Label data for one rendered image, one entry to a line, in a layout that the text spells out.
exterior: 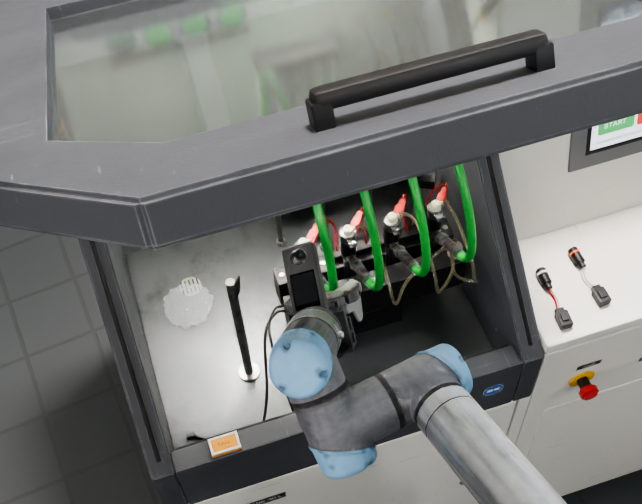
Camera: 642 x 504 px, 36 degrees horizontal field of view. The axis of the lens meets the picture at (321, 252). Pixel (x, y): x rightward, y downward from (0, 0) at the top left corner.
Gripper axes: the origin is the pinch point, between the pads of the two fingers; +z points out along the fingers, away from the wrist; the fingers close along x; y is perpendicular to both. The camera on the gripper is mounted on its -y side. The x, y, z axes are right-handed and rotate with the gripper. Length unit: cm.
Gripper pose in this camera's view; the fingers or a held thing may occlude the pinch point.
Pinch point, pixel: (329, 285)
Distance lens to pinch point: 149.8
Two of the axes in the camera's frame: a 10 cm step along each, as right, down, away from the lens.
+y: 2.3, 9.6, 1.6
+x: 9.6, -2.1, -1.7
